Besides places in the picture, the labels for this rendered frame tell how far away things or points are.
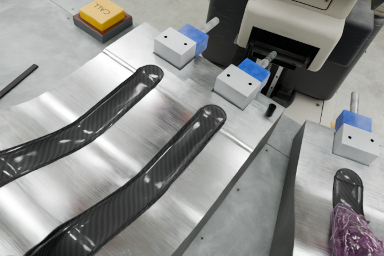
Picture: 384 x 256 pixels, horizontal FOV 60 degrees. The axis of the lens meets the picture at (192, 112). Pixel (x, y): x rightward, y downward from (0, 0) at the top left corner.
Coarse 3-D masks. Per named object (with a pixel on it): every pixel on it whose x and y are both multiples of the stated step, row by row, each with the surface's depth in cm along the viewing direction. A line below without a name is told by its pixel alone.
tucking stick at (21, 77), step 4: (28, 68) 56; (32, 68) 56; (36, 68) 57; (24, 72) 56; (28, 72) 56; (20, 76) 55; (24, 76) 55; (16, 80) 54; (20, 80) 54; (12, 84) 54; (16, 84) 54; (4, 88) 53; (8, 88) 53; (12, 88) 54; (0, 92) 53; (4, 92) 53; (0, 96) 52
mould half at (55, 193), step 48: (144, 48) 50; (48, 96) 43; (96, 96) 44; (192, 96) 45; (0, 144) 35; (96, 144) 40; (144, 144) 41; (240, 144) 42; (0, 192) 30; (48, 192) 32; (96, 192) 34; (192, 192) 38; (0, 240) 28; (144, 240) 32; (192, 240) 41
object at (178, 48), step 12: (216, 24) 55; (168, 36) 48; (180, 36) 48; (192, 36) 50; (204, 36) 51; (156, 48) 48; (168, 48) 47; (180, 48) 47; (192, 48) 48; (204, 48) 52; (168, 60) 48; (180, 60) 47; (192, 60) 50
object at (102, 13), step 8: (96, 0) 64; (104, 0) 64; (88, 8) 62; (96, 8) 62; (104, 8) 63; (112, 8) 63; (120, 8) 63; (88, 16) 61; (96, 16) 61; (104, 16) 61; (112, 16) 61; (120, 16) 63; (96, 24) 61; (104, 24) 61; (112, 24) 62
